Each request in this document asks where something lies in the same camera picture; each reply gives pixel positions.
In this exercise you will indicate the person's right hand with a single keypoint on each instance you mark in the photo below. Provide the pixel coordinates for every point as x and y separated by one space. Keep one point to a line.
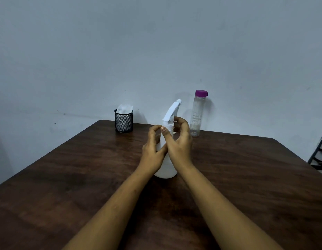
181 150

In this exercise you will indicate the person's left hand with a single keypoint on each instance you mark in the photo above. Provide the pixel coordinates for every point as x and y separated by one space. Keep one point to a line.
149 158

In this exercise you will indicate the person's left thumb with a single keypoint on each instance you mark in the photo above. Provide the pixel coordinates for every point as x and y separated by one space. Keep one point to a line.
161 153

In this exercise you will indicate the person's right thumb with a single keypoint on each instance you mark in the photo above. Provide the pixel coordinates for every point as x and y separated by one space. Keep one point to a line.
166 136

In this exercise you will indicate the white spray bottle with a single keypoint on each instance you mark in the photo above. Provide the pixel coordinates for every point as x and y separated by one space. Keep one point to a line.
168 167

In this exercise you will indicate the person's left forearm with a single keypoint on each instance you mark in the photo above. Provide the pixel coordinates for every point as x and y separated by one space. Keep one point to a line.
116 208

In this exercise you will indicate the person's right forearm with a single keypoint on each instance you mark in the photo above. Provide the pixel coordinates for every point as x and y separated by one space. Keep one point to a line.
218 205

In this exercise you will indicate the clear bottle with purple cap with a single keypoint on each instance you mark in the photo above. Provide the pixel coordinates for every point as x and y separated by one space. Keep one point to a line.
197 114

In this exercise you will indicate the black mesh cup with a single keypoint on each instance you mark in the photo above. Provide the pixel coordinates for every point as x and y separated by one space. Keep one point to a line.
123 123

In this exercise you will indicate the white tissue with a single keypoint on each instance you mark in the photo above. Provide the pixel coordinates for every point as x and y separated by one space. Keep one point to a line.
124 108

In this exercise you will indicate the black metal rack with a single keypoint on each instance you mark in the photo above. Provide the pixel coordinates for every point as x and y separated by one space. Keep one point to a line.
319 153

